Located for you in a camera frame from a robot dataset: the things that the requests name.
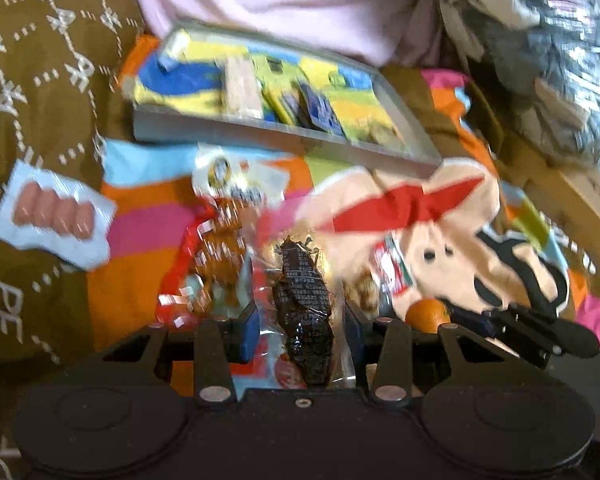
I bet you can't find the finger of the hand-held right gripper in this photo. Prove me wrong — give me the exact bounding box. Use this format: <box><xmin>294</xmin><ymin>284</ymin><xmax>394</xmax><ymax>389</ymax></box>
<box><xmin>452</xmin><ymin>304</ymin><xmax>563</xmax><ymax>368</ymax></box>

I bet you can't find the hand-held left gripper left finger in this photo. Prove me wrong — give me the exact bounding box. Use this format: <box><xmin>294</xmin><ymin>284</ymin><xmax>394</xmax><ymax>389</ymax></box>
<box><xmin>100</xmin><ymin>302</ymin><xmax>261</xmax><ymax>406</ymax></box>

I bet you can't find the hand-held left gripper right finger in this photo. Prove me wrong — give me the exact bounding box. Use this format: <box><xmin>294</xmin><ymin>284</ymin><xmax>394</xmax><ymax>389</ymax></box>
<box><xmin>344</xmin><ymin>302</ymin><xmax>501</xmax><ymax>403</ymax></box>

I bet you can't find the red clear braised snack packet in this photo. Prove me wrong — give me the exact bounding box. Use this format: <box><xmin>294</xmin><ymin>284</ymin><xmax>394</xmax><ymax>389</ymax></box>
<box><xmin>252</xmin><ymin>234</ymin><xmax>358</xmax><ymax>391</ymax></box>

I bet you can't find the mandarin orange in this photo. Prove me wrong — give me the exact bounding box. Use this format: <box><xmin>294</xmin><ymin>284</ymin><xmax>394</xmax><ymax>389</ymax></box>
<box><xmin>405</xmin><ymin>298</ymin><xmax>452</xmax><ymax>335</ymax></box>

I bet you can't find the white red chicken foot packet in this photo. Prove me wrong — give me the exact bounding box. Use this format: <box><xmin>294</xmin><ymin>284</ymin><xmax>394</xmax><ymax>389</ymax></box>
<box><xmin>157</xmin><ymin>144</ymin><xmax>288</xmax><ymax>333</ymax></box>

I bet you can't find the grey tray box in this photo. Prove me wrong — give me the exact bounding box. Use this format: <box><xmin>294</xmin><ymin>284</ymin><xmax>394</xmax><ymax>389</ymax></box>
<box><xmin>131</xmin><ymin>19</ymin><xmax>443</xmax><ymax>179</ymax></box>

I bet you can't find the blue white snack packet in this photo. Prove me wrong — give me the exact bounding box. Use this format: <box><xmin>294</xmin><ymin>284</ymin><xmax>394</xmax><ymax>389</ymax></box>
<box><xmin>297</xmin><ymin>82</ymin><xmax>346</xmax><ymax>137</ymax></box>

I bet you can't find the sausage packet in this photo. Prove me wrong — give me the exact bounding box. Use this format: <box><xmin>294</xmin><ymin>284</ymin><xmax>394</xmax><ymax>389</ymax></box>
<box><xmin>0</xmin><ymin>160</ymin><xmax>118</xmax><ymax>271</ymax></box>

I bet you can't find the yellow green cracker packet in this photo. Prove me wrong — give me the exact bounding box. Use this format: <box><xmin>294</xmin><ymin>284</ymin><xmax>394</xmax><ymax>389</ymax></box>
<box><xmin>252</xmin><ymin>54</ymin><xmax>303</xmax><ymax>123</ymax></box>

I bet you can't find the red green snack packet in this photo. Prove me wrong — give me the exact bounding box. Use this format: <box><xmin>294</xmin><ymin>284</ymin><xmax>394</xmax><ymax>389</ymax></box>
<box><xmin>372</xmin><ymin>234</ymin><xmax>418</xmax><ymax>301</ymax></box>

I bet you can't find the colourful cartoon blanket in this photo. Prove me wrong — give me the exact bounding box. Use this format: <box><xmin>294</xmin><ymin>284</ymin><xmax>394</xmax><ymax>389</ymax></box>
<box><xmin>87</xmin><ymin>35</ymin><xmax>600</xmax><ymax>411</ymax></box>

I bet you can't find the plastic bag of clothes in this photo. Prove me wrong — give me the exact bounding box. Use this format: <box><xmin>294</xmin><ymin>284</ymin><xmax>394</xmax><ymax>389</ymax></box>
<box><xmin>432</xmin><ymin>0</ymin><xmax>600</xmax><ymax>171</ymax></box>

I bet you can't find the wooden bed frame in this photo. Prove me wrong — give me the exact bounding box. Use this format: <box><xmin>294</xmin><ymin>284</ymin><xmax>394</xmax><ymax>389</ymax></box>
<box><xmin>500</xmin><ymin>135</ymin><xmax>600</xmax><ymax>261</ymax></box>

